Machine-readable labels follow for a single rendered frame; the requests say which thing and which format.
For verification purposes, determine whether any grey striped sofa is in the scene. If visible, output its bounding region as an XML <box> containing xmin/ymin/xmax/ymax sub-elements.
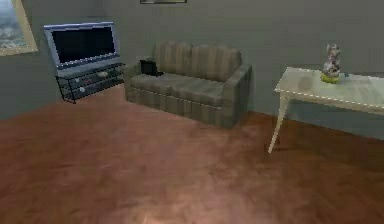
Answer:
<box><xmin>123</xmin><ymin>40</ymin><xmax>253</xmax><ymax>130</ymax></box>

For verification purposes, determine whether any black glass television stand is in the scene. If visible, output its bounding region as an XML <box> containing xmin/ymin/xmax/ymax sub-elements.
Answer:
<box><xmin>54</xmin><ymin>62</ymin><xmax>127</xmax><ymax>105</ymax></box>

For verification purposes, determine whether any grey flat television set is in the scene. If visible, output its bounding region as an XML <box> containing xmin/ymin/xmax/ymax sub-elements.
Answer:
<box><xmin>43</xmin><ymin>21</ymin><xmax>122</xmax><ymax>70</ymax></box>

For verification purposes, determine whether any white table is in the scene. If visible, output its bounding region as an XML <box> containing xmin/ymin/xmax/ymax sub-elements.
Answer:
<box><xmin>267</xmin><ymin>66</ymin><xmax>384</xmax><ymax>155</ymax></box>

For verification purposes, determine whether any grey statue on green base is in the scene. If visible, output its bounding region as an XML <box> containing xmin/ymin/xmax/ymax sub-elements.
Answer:
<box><xmin>320</xmin><ymin>43</ymin><xmax>342</xmax><ymax>84</ymax></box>

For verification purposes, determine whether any framed wall picture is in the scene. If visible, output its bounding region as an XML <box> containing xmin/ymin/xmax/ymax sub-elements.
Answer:
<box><xmin>139</xmin><ymin>0</ymin><xmax>188</xmax><ymax>5</ymax></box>

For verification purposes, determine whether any window with beige frame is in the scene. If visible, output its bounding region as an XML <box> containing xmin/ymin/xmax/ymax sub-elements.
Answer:
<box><xmin>0</xmin><ymin>0</ymin><xmax>39</xmax><ymax>57</ymax></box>

